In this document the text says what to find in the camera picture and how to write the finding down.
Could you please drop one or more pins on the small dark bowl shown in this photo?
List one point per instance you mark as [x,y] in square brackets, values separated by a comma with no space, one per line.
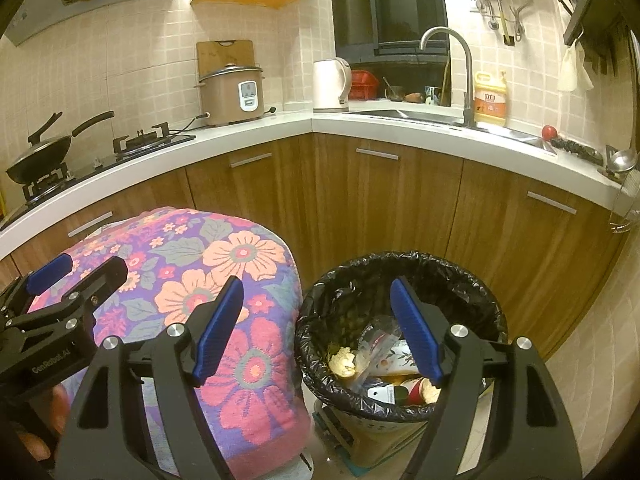
[395,94]

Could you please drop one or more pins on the dark window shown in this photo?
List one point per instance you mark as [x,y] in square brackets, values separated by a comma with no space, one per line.
[395,5]

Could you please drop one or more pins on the red plastic basket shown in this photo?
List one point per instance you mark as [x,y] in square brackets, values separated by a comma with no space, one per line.
[362,85]

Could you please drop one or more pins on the wooden cutting board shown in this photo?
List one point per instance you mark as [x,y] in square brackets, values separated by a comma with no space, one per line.
[220,57]

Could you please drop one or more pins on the black wall shelf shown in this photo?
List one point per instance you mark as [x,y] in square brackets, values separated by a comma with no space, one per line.
[590,10]

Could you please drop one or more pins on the steel kitchen sink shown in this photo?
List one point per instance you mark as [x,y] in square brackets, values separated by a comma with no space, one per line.
[400,112]

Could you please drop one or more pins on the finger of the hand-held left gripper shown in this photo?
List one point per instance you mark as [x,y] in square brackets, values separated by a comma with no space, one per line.
[107,275]
[50,270]

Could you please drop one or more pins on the trash bin with black bag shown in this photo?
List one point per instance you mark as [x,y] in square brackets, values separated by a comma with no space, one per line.
[350,275]

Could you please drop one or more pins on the red paper cup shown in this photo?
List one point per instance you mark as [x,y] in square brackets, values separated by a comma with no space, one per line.
[415,391]

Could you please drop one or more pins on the clear plastic bag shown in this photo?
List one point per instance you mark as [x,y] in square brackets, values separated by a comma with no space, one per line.
[375,340]

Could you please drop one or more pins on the brown rice cooker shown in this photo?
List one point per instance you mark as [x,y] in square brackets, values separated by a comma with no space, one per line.
[225,100]

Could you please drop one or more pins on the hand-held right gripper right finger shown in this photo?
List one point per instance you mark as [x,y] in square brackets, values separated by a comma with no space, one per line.
[415,330]

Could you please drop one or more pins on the wooden kitchen cabinet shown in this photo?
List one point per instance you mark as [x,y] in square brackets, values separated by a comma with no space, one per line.
[375,200]

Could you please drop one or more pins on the yellow detergent bottle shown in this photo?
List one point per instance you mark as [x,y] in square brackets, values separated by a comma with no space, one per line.
[490,102]

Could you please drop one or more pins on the black gas stove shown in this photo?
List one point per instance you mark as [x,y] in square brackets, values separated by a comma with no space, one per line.
[150,142]

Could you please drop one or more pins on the white electric kettle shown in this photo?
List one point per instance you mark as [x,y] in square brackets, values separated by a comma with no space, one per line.
[327,85]

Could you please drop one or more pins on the white carton box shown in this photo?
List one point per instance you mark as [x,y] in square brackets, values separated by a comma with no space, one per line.
[381,394]

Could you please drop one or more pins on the small cup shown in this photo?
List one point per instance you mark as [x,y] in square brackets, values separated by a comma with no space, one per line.
[433,96]

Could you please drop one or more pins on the water heater pipes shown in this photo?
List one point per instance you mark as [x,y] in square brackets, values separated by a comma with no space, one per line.
[507,30]

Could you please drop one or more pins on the metal sink faucet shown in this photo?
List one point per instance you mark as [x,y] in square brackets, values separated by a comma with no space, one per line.
[468,110]

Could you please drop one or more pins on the black wok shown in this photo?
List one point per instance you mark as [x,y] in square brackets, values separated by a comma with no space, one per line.
[40,155]

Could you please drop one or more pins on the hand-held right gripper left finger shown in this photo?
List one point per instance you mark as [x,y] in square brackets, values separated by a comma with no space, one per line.
[220,330]

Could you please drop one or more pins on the black dish brush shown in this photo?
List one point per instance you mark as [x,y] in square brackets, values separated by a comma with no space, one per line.
[575,149]

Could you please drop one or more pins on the red tomato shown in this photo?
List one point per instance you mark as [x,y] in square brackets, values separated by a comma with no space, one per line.
[549,132]

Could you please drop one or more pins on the metal ladle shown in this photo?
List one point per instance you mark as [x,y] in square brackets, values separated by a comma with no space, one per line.
[622,160]

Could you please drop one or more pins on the metal range hood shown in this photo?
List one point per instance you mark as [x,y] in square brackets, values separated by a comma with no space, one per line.
[100,5]

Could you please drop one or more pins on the person's left hand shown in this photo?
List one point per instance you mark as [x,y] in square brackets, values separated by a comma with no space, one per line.
[32,452]

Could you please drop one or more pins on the floral printed cloth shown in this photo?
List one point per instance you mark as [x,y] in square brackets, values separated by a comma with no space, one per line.
[240,260]

